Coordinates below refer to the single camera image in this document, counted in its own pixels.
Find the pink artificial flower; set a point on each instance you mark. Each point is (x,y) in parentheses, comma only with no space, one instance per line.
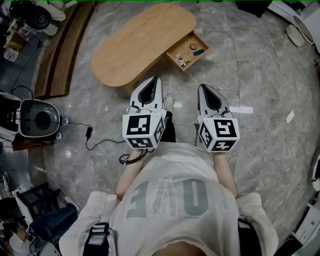
(181,60)

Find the person's white t-shirt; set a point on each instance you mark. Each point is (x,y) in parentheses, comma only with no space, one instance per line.
(175,170)

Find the wooden drawer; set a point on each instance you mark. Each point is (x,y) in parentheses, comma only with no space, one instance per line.
(183,48)

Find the person's right forearm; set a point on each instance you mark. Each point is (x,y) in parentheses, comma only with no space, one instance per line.
(225,172)

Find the white oval stand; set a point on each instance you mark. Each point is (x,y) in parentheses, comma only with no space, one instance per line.
(301,30)

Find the small teal block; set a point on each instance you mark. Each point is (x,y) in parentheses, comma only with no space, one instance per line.
(198,52)

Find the white box appliance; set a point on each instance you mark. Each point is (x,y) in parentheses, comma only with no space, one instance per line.
(308,225)

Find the person's black trousers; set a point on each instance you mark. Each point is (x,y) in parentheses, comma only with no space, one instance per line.
(170,127)

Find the black office chair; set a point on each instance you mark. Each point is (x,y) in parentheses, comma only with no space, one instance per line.
(37,200)

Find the white power adapter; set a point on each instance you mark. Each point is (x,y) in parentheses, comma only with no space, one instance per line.
(290,117)

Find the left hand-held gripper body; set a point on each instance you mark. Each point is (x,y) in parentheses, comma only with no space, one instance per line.
(138,126)

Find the person's white sneaker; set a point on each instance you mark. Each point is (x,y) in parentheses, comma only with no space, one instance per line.
(169,102)

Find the person's left forearm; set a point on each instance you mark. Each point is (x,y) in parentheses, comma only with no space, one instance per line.
(128,175)

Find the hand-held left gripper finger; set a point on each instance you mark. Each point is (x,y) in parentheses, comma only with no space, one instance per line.
(135,96)
(160,96)

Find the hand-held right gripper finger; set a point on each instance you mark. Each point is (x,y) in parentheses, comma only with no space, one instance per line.
(223,103)
(200,102)

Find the small round wooden disc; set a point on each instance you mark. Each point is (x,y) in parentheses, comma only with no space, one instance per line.
(193,46)

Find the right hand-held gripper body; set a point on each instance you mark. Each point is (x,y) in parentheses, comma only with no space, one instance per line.
(225,128)

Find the black round device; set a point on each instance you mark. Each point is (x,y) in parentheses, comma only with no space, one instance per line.
(38,17)

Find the wooden coffee table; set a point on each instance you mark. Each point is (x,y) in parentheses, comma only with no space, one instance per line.
(140,42)

